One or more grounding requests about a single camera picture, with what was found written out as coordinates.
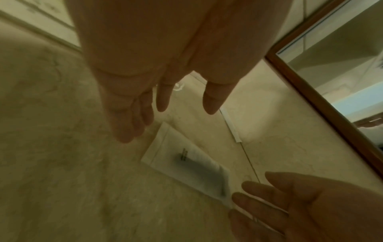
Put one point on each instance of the person's left hand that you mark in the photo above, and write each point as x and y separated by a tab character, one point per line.
167	35

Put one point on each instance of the person's right hand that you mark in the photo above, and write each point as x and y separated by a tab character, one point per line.
329	212

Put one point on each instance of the long thin white toiletry packet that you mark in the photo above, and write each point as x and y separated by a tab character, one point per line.
232	127

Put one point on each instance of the translucent toiletry packet dark comb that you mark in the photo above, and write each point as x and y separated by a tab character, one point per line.
167	151

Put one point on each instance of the wood framed wall mirror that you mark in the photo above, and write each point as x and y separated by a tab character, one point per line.
344	59

